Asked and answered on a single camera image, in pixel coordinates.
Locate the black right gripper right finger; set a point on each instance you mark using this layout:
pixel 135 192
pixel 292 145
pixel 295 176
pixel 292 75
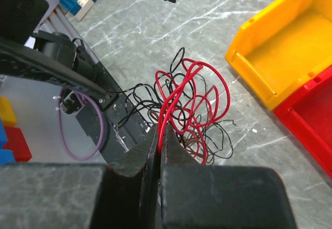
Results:
pixel 205 196

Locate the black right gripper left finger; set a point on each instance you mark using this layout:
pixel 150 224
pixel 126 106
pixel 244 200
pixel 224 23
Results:
pixel 50 195

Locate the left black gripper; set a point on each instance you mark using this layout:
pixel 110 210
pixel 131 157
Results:
pixel 64 53

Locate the yellow toy block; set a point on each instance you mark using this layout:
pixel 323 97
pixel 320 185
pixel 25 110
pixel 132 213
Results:
pixel 8 117

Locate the red toy block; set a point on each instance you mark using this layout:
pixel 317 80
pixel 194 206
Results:
pixel 17 144

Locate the yellow plastic bin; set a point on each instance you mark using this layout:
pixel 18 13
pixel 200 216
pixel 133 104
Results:
pixel 282 47

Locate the red plastic bin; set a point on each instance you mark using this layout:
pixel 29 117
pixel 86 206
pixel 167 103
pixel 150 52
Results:
pixel 307 115

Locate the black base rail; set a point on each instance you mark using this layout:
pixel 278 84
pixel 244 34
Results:
pixel 120 125

